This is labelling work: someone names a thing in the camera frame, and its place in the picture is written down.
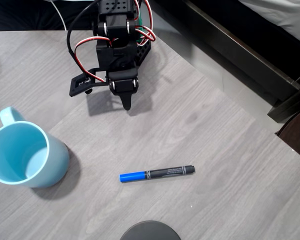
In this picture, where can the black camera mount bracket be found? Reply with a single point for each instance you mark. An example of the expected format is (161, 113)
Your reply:
(76, 88)

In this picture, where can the white bed sheet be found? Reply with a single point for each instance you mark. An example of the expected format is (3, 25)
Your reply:
(290, 15)

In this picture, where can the blue capped grey marker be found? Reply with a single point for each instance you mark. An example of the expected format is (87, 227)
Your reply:
(165, 172)

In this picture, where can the dark wooden bed frame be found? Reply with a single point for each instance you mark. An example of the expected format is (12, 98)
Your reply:
(240, 45)

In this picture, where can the light blue mug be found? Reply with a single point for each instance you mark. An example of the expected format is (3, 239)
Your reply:
(55, 162)

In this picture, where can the dark grey round disc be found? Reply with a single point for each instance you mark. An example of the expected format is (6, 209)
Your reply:
(150, 231)

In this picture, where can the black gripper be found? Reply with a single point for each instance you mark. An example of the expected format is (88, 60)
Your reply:
(122, 85)

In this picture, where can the green circuit board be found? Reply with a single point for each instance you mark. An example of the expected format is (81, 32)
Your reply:
(141, 23)

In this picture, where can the black perforated arm base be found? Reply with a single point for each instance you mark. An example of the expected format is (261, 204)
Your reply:
(143, 53)

